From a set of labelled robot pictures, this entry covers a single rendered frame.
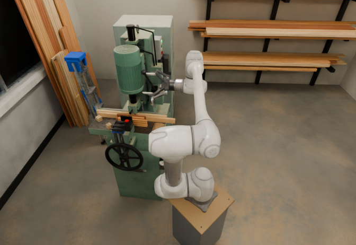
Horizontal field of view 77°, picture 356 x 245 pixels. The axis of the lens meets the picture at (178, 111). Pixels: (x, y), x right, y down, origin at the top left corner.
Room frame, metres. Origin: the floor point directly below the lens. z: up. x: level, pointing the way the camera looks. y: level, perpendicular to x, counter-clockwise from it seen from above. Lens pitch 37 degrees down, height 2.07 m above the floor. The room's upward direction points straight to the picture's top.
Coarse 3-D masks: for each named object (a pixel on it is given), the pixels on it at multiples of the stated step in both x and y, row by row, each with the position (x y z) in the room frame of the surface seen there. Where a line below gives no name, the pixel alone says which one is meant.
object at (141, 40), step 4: (124, 40) 1.62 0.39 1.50; (140, 40) 1.61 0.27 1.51; (124, 44) 1.62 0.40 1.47; (128, 44) 1.62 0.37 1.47; (140, 44) 1.61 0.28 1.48; (140, 48) 1.61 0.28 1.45; (144, 48) 1.61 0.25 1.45; (144, 52) 1.60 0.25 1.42; (144, 56) 1.60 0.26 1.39; (148, 100) 1.60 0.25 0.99
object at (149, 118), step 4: (100, 112) 1.49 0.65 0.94; (104, 112) 1.49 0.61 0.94; (108, 112) 1.49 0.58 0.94; (104, 116) 1.48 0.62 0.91; (108, 116) 1.47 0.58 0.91; (112, 116) 1.47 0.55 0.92; (116, 116) 1.46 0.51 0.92; (148, 116) 1.44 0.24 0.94; (152, 116) 1.44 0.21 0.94; (148, 120) 1.43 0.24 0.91; (152, 120) 1.42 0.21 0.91; (156, 120) 1.42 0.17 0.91; (160, 120) 1.41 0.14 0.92; (164, 120) 1.41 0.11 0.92; (168, 120) 1.40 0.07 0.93; (172, 120) 1.40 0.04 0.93
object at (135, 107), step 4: (140, 100) 1.51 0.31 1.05; (128, 104) 1.42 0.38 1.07; (132, 104) 1.42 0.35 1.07; (136, 104) 1.42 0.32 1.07; (140, 104) 1.50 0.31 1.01; (128, 108) 1.40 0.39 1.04; (132, 108) 1.40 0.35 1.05; (136, 108) 1.40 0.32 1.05; (132, 112) 1.40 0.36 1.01; (136, 112) 1.40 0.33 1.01
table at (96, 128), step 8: (96, 120) 1.43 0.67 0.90; (104, 120) 1.43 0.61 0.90; (112, 120) 1.43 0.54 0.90; (88, 128) 1.33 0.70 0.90; (96, 128) 1.33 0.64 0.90; (104, 128) 1.33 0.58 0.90; (136, 128) 1.33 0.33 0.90; (144, 128) 1.33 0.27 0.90; (152, 128) 1.33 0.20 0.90; (136, 136) 1.28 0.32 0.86; (144, 136) 1.27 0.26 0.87
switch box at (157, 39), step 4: (156, 36) 1.78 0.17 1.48; (160, 36) 1.79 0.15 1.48; (152, 40) 1.70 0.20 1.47; (156, 40) 1.70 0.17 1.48; (160, 40) 1.72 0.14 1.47; (152, 44) 1.70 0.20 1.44; (156, 44) 1.70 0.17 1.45; (160, 44) 1.71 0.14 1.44; (156, 48) 1.70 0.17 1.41; (160, 48) 1.70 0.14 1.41; (156, 52) 1.70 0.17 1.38; (160, 52) 1.70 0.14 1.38; (156, 56) 1.70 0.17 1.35; (160, 56) 1.70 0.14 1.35
